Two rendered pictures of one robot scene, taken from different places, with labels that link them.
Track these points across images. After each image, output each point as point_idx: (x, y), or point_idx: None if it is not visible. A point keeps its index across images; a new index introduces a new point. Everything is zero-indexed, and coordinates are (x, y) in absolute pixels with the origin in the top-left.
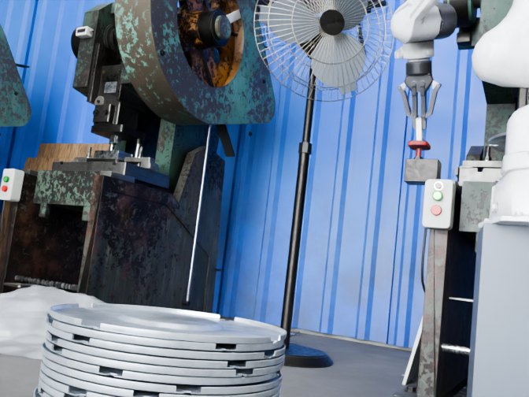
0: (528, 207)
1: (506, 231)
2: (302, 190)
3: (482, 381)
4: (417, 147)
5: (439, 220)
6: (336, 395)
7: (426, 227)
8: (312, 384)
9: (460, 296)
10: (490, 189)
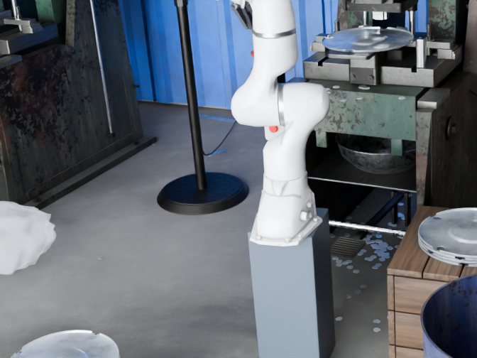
0: (265, 231)
1: None
2: (187, 44)
3: (260, 318)
4: None
5: (277, 135)
6: (227, 261)
7: (268, 140)
8: (213, 246)
9: (331, 151)
10: None
